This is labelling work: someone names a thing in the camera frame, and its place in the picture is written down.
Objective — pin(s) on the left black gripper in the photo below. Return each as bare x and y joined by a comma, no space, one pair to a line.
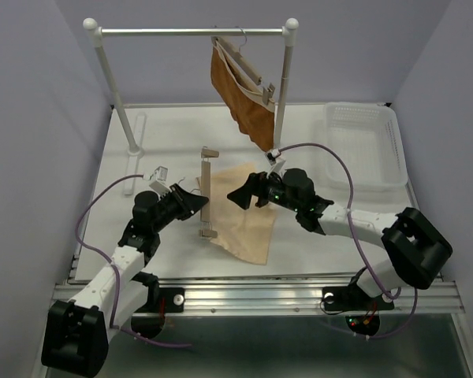
188,203

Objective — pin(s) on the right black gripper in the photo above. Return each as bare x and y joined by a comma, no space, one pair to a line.
255,185

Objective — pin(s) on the wooden clip hanger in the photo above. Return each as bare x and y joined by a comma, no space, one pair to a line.
204,182

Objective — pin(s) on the beige underwear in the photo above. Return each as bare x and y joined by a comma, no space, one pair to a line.
245,234

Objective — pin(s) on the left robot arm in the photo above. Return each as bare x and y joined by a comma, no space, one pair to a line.
79,331

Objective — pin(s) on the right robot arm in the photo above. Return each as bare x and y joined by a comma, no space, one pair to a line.
416,250

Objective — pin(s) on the brown underwear on hanger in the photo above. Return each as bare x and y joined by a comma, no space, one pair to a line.
254,117

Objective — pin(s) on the white clothes rack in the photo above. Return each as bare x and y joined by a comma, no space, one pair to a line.
134,134

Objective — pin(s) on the white plastic basket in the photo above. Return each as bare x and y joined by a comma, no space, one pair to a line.
367,139

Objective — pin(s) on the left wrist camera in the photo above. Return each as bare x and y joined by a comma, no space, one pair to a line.
156,181

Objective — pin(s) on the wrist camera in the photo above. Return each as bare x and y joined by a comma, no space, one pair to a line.
275,160
156,181

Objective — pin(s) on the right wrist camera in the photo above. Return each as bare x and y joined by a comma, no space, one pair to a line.
275,160

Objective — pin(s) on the aluminium mounting rail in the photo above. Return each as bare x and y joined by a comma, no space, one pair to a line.
283,296

